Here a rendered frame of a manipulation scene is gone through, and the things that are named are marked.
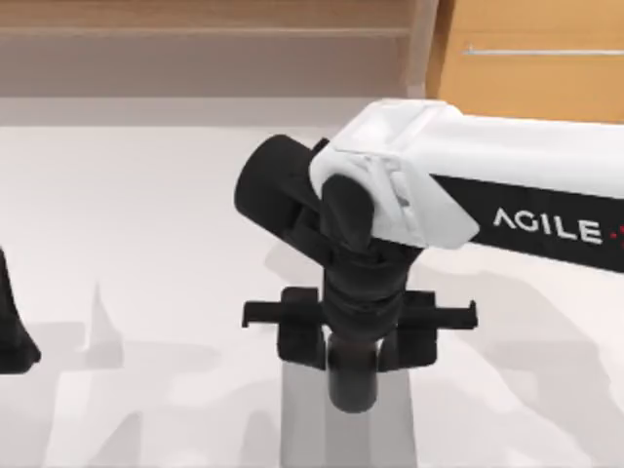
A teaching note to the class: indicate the black cylinder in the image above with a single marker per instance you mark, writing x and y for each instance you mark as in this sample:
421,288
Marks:
352,387

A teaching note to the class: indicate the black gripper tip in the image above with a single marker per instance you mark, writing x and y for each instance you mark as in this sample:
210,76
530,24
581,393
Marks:
13,336

